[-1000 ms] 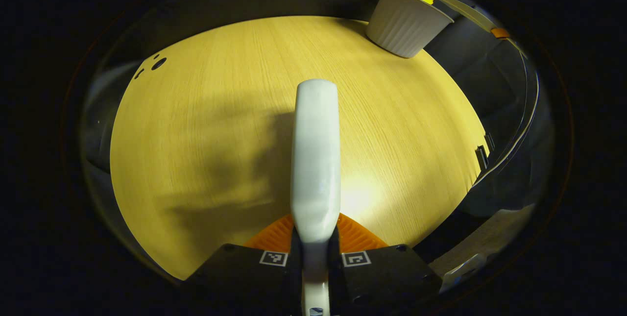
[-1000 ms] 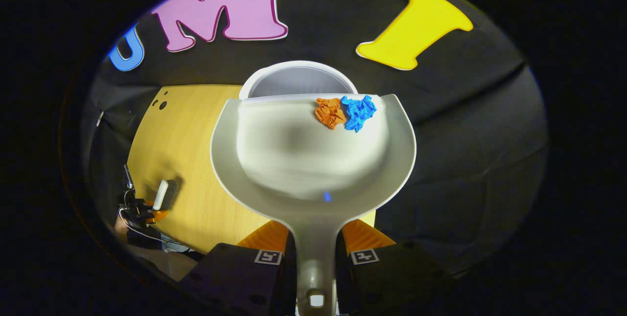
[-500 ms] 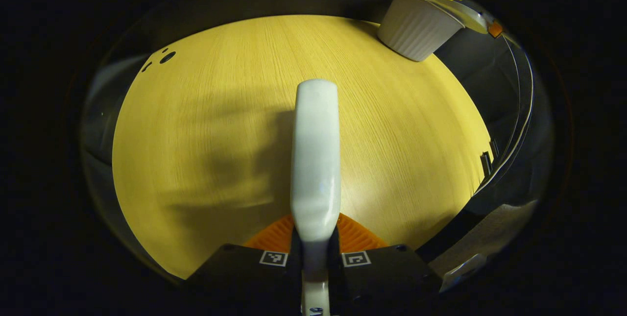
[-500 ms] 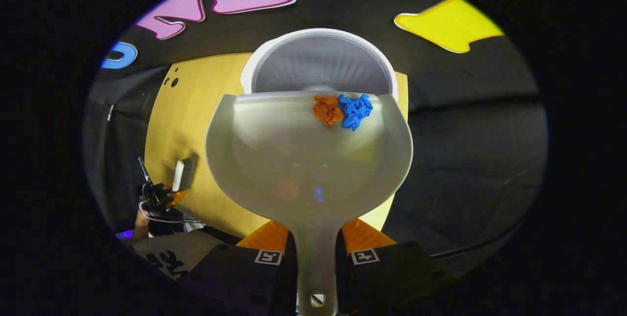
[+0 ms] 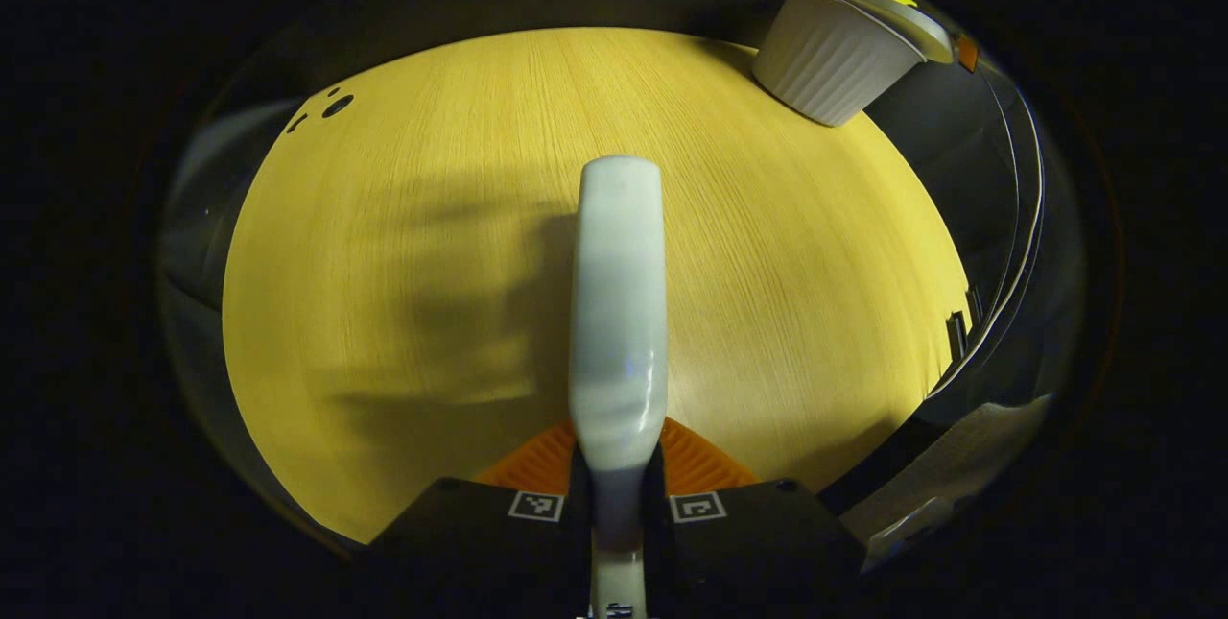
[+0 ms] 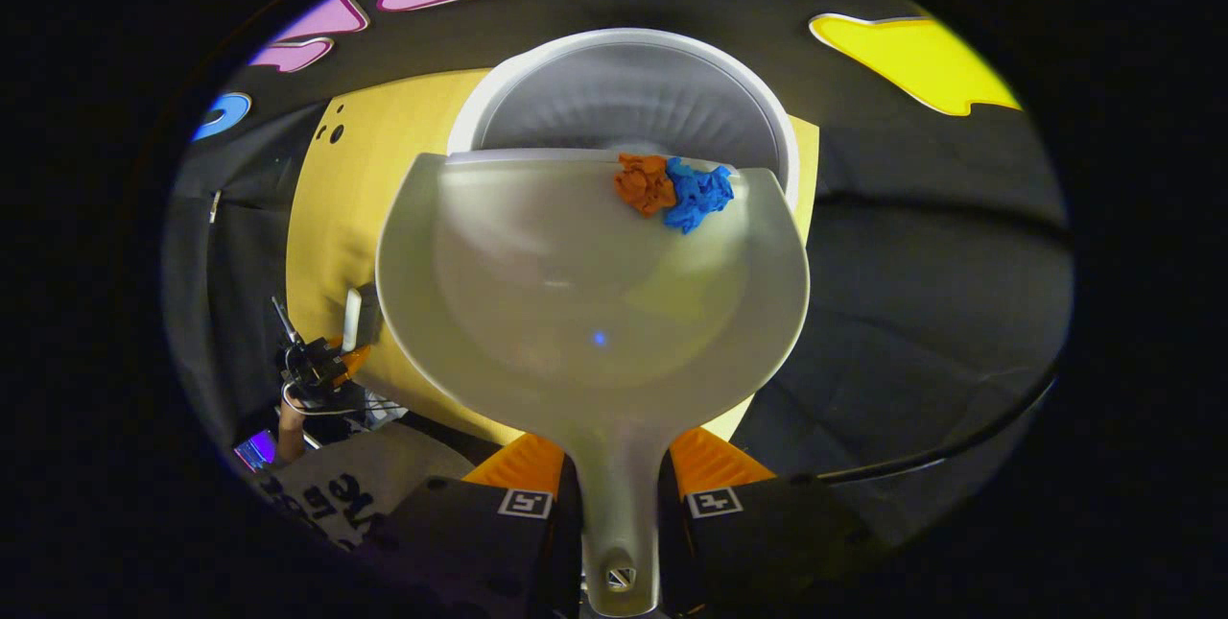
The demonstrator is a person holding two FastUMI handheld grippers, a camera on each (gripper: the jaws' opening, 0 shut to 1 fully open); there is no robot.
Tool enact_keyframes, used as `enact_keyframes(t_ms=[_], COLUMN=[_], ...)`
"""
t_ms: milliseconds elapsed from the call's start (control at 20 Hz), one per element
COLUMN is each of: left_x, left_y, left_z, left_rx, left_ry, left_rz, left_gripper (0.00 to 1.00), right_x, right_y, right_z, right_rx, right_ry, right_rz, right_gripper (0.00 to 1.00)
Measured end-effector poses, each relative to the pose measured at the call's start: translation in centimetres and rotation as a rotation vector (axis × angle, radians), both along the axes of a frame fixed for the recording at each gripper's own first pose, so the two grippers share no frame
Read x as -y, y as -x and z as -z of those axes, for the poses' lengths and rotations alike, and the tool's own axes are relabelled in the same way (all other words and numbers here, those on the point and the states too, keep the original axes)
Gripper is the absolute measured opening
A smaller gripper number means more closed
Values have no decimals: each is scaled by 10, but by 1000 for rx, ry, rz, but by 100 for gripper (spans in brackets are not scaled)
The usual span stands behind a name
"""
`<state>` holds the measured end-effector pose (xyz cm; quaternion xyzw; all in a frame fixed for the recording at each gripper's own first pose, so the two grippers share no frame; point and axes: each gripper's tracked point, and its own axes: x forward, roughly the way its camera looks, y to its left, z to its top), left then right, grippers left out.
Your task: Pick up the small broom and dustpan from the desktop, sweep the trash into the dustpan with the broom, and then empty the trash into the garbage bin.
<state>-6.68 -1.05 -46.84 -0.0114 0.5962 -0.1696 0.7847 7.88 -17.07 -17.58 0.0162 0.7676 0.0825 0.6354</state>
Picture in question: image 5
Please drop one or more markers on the small white broom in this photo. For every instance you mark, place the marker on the small white broom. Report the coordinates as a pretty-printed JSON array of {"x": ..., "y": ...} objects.
[{"x": 619, "y": 312}]

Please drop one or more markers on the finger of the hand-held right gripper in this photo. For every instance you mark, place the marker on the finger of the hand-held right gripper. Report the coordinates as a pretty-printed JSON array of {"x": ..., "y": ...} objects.
[{"x": 967, "y": 53}]

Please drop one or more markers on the white ribbed garbage bin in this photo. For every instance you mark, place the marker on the white ribbed garbage bin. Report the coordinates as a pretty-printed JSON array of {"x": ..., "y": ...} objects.
[{"x": 825, "y": 62}]

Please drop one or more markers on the wooden desktop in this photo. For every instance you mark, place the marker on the wooden desktop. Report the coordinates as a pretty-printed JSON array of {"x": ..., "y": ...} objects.
[{"x": 384, "y": 264}]

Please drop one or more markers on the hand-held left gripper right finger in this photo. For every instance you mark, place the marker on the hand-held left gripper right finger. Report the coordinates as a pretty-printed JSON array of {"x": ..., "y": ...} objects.
[{"x": 758, "y": 552}]

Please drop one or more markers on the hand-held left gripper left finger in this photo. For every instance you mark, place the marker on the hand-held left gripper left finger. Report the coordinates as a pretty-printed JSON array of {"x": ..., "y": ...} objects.
[{"x": 480, "y": 542}]

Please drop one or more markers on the white dustpan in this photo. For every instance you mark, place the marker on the white dustpan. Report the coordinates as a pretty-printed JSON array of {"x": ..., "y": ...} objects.
[{"x": 907, "y": 19}]

